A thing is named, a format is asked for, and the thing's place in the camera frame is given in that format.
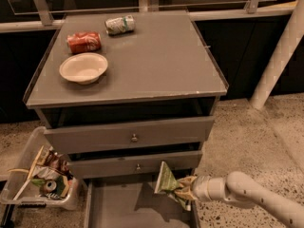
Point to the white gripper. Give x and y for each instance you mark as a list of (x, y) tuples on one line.
[(200, 187)]

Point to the green jalapeno chip bag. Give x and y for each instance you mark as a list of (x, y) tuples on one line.
[(167, 184)]

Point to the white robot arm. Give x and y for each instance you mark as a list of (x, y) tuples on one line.
[(241, 190)]

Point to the grey middle drawer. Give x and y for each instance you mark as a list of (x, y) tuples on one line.
[(112, 167)]

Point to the round top drawer knob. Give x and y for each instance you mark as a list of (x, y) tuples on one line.
[(134, 138)]

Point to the grey open bottom drawer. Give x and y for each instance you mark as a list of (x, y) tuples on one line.
[(130, 202)]

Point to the grey drawer cabinet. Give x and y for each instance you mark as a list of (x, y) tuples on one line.
[(160, 71)]

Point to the grey top drawer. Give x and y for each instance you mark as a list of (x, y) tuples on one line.
[(93, 138)]

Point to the crumpled brown snack wrapper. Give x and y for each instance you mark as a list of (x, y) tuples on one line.
[(48, 165)]

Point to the clear plastic trash bin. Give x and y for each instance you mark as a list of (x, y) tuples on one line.
[(22, 191)]

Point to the white paper bowl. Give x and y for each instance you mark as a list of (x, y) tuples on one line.
[(84, 68)]

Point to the white green soda can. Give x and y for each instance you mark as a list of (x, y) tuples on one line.
[(119, 25)]

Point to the red cola can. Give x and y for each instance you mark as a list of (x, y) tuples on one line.
[(81, 42)]

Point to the white slanted pole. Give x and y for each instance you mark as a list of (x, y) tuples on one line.
[(284, 50)]

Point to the metal glass railing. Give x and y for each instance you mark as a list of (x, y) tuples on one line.
[(148, 3)]

